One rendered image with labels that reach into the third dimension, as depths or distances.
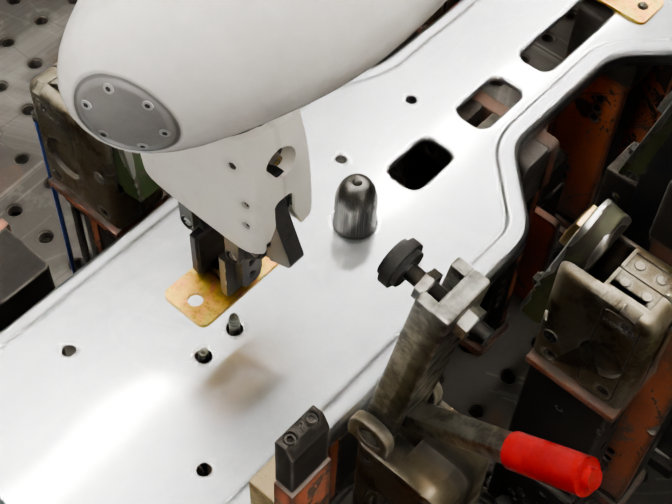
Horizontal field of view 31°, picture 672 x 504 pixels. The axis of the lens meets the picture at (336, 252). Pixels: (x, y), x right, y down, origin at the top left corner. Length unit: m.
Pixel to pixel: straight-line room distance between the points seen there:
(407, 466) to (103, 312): 0.25
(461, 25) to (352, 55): 0.57
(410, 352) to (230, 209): 0.13
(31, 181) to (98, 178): 0.40
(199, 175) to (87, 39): 0.19
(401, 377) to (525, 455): 0.08
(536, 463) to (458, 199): 0.31
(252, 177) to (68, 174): 0.37
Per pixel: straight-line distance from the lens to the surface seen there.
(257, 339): 0.83
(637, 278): 0.81
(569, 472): 0.64
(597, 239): 0.78
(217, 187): 0.65
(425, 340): 0.61
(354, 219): 0.86
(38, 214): 1.29
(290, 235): 0.68
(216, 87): 0.47
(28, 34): 1.47
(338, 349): 0.82
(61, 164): 0.98
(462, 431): 0.69
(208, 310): 0.76
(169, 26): 0.46
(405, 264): 0.60
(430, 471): 0.73
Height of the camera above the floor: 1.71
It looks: 54 degrees down
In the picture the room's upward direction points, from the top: 3 degrees clockwise
